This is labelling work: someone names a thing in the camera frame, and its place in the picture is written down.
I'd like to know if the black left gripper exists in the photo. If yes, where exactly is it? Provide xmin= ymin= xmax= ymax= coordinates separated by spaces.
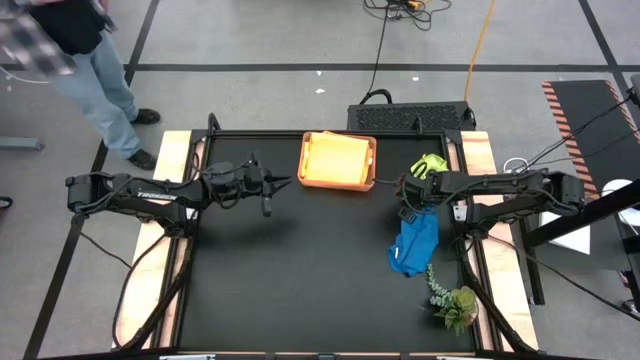
xmin=238 ymin=151 xmax=294 ymax=218

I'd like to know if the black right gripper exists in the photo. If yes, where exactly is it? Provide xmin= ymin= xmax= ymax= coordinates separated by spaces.
xmin=373 ymin=171 xmax=442 ymax=225

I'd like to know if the green microfiber towel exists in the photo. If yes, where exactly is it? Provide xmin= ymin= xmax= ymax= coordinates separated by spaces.
xmin=409 ymin=153 xmax=450 ymax=181

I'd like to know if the blue microfiber towel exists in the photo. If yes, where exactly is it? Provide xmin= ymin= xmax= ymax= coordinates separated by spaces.
xmin=387 ymin=207 xmax=441 ymax=278

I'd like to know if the orange microfiber towel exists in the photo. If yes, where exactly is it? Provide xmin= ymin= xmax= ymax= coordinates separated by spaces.
xmin=305 ymin=130 xmax=373 ymax=185

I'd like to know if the tan cardboard box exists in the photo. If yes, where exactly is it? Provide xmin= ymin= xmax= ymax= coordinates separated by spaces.
xmin=296 ymin=131 xmax=377 ymax=193

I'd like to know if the black computer case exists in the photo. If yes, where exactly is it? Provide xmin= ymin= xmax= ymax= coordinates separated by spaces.
xmin=347 ymin=101 xmax=476 ymax=134

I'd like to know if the artificial green plant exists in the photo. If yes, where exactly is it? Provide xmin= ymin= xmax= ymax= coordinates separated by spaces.
xmin=427 ymin=263 xmax=480 ymax=335

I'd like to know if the white paper sheet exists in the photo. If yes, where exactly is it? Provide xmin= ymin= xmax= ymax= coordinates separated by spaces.
xmin=538 ymin=210 xmax=591 ymax=255

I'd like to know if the black metal beam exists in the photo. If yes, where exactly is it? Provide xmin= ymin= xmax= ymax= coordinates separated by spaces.
xmin=524 ymin=192 xmax=640 ymax=249

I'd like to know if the person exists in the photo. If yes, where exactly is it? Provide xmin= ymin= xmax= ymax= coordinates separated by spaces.
xmin=0 ymin=0 xmax=162 ymax=172

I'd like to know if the black mat with striped edges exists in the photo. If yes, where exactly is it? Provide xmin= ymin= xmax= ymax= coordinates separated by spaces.
xmin=542 ymin=79 xmax=640 ymax=199

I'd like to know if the white round object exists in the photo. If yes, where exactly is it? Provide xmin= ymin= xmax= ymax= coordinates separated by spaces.
xmin=601 ymin=178 xmax=640 ymax=226

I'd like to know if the gray floor bar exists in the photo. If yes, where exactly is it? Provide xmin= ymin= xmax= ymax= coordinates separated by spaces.
xmin=0 ymin=137 xmax=45 ymax=151

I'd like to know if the black metal table frame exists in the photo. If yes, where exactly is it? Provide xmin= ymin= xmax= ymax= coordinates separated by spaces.
xmin=159 ymin=112 xmax=501 ymax=360

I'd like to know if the white cable loop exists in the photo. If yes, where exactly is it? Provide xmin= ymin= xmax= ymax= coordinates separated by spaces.
xmin=502 ymin=157 xmax=531 ymax=176

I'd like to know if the thick black cable hose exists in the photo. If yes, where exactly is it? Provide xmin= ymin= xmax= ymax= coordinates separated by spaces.
xmin=130 ymin=239 xmax=196 ymax=351
xmin=457 ymin=239 xmax=539 ymax=355

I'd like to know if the black hanging cable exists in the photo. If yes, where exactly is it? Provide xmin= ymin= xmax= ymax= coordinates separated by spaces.
xmin=366 ymin=0 xmax=394 ymax=105

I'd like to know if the yellow power cable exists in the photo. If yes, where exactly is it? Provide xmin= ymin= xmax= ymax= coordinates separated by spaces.
xmin=463 ymin=0 xmax=497 ymax=104

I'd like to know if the black cable bundle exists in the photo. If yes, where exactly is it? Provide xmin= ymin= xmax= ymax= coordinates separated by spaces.
xmin=363 ymin=0 xmax=451 ymax=31

